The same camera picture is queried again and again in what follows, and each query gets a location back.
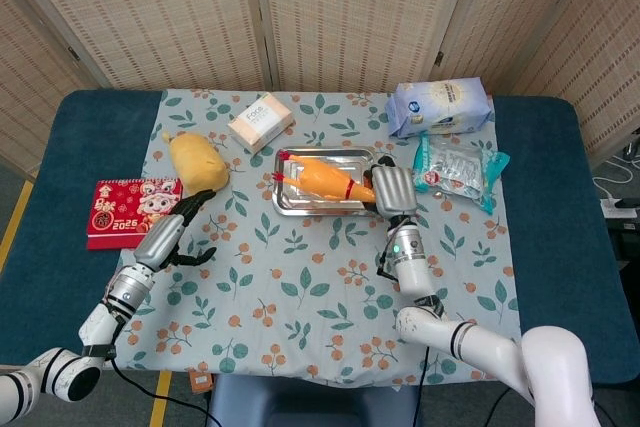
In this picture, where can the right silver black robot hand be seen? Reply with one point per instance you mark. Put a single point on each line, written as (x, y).
(395, 192)

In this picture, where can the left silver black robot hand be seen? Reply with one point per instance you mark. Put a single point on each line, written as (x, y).
(160, 239)

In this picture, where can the orange rubber chicken toy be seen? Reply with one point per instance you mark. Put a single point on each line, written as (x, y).
(325, 178)

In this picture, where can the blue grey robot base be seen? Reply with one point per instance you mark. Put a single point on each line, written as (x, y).
(310, 404)

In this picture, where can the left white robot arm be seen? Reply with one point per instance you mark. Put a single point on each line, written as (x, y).
(100, 322)

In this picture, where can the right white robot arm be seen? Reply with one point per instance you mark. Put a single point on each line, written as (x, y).
(415, 267)

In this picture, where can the yellow plush toy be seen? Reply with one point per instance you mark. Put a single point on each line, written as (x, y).
(197, 167)

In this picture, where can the stainless steel tray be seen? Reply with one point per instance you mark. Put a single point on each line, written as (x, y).
(305, 207)

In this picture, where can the floral tablecloth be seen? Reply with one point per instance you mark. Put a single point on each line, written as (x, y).
(300, 297)

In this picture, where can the red 2026 desk calendar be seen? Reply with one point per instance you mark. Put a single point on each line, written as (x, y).
(120, 212)

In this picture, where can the teal clear snack package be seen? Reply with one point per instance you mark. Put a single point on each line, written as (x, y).
(455, 169)

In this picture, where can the light blue tissue package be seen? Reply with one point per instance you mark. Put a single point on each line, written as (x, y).
(440, 104)

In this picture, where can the dark teal table cover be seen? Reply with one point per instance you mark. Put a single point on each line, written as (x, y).
(60, 272)

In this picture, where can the small orange tag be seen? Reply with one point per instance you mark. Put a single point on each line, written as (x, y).
(201, 381)

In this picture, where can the beige face soap box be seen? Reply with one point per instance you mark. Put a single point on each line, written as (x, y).
(260, 122)

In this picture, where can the woven folding screen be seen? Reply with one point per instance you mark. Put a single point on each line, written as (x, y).
(350, 12)

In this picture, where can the white power strip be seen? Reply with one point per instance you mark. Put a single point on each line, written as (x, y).
(620, 208)

